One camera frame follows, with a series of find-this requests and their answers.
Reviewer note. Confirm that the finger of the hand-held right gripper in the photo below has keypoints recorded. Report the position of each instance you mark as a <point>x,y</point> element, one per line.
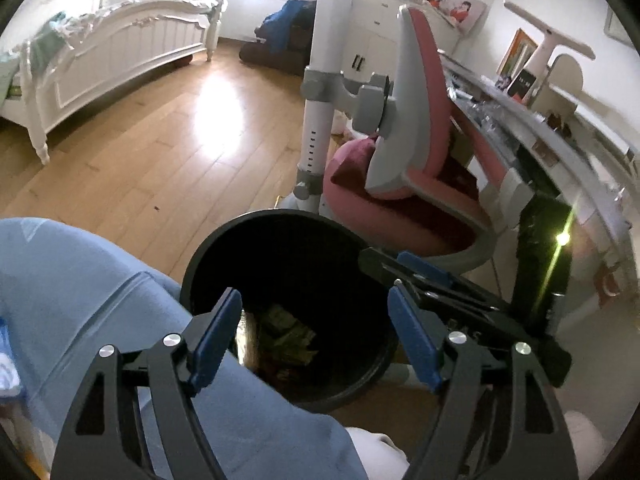
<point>380,265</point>
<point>425,269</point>

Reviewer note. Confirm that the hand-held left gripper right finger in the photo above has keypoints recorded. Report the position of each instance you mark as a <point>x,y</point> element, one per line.
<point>415,340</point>

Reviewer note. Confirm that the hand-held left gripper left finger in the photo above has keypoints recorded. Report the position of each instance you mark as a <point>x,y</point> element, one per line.
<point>215,340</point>

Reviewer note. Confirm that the black round trash bin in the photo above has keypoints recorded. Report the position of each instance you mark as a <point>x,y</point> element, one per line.
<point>300,260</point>

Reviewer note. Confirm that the crumpled green paper wrappers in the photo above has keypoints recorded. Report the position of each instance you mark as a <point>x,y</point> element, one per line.
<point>287,332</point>

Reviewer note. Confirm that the dark red cushion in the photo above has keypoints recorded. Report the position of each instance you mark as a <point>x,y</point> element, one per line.
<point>355,160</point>

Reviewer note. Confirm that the person's white socked foot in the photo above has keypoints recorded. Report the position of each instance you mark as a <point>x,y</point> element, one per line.
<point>377,455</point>

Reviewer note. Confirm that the grey white study desk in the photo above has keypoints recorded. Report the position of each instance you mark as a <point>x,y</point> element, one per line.
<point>550,146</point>

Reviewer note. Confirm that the white crumpled bag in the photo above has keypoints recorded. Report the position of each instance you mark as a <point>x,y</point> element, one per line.
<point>344,124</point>

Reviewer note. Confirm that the person's blue trouser leg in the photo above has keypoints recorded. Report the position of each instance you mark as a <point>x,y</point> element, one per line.
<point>75,285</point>

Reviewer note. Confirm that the white desk leg column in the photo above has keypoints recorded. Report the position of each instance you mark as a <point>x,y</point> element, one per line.
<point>320,125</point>

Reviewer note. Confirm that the clear plastic wrappers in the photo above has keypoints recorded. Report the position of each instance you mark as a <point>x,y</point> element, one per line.
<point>480,102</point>

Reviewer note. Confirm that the black card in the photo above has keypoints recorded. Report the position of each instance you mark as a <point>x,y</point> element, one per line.
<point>522,87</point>

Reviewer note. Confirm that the white arched desk panel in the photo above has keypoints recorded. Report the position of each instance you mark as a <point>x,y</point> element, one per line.
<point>567,67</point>

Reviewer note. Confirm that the light blue white cloth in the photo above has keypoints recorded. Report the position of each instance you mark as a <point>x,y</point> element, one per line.
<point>9,370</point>

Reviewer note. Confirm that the pink grey desk chair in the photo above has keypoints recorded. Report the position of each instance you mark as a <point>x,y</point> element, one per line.
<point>425,50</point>

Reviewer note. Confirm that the orange green picture book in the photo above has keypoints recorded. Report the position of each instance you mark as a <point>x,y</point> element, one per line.
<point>515,52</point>

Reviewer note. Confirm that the white desk lamp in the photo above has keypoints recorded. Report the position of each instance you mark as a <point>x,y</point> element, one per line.
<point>542,45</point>

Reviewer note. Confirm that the white cabinet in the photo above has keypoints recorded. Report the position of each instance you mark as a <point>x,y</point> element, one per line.
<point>370,30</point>

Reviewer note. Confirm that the blue clothing pile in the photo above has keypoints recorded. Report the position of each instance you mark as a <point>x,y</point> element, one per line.
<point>290,22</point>

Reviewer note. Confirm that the photo canvas print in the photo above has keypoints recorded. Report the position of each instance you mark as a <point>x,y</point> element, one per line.
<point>457,7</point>

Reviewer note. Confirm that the green white bedding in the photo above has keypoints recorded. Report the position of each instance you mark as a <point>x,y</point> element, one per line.
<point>50,30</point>

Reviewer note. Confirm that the wall picture frame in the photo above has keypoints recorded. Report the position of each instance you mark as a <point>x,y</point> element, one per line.
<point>615,22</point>

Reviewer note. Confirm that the white wooden bed frame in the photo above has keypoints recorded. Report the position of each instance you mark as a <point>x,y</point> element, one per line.
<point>125,50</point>

